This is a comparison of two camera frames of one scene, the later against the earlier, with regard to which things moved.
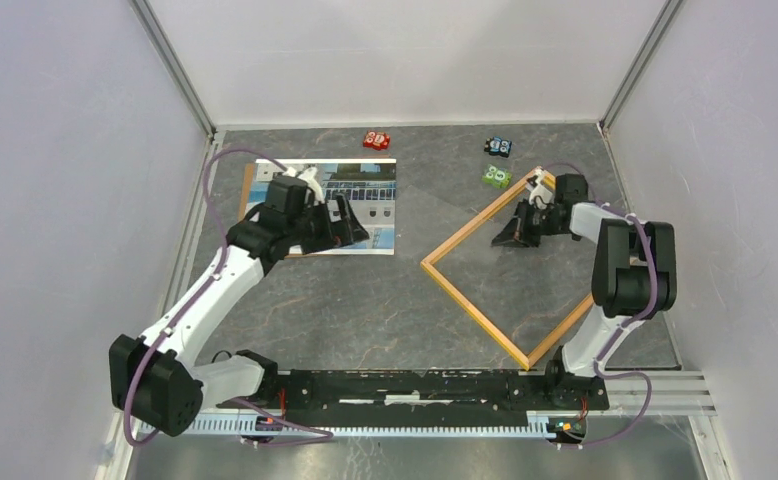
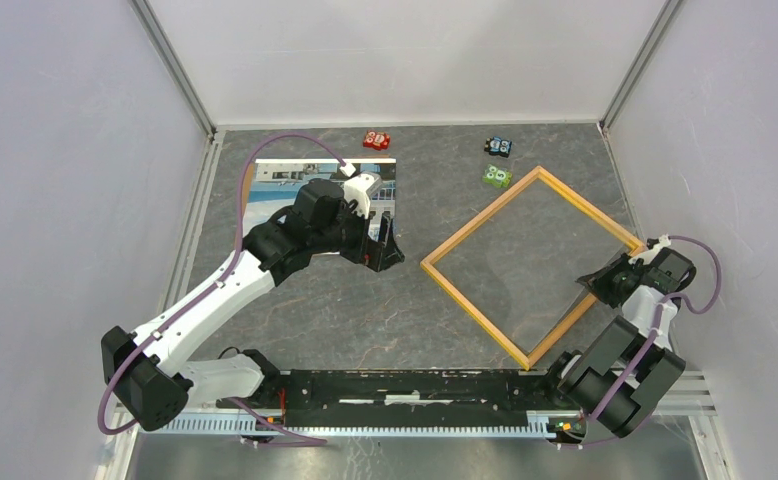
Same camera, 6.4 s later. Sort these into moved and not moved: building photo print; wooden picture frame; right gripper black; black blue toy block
Moved: right gripper black
Not moved: wooden picture frame; black blue toy block; building photo print
